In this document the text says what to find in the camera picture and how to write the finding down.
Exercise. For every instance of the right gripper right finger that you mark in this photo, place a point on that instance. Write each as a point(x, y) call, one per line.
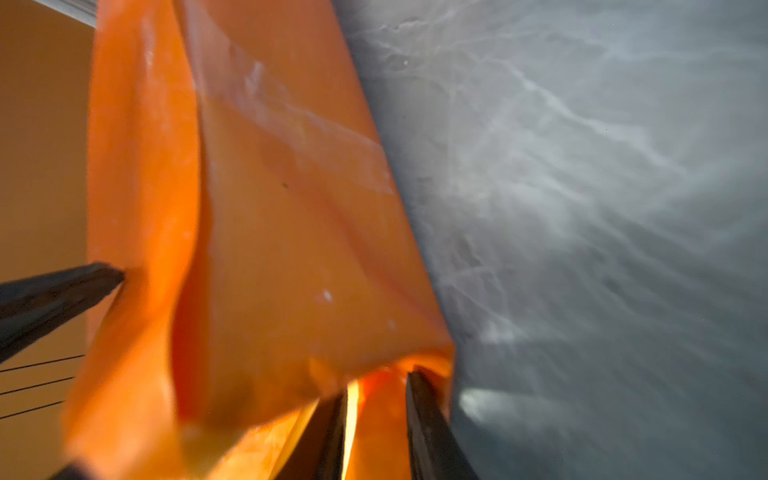
point(434, 452)

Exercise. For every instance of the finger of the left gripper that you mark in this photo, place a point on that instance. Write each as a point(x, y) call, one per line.
point(33, 307)
point(72, 471)

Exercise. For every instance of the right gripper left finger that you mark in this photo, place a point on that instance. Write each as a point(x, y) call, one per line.
point(315, 448)

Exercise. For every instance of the clear adhesive tape strip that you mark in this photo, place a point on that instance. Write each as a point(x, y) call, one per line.
point(225, 71)

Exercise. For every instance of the left aluminium corner post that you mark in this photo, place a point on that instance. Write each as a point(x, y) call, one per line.
point(83, 11)

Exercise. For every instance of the yellow orange wrapping paper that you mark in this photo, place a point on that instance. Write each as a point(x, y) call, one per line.
point(256, 282)

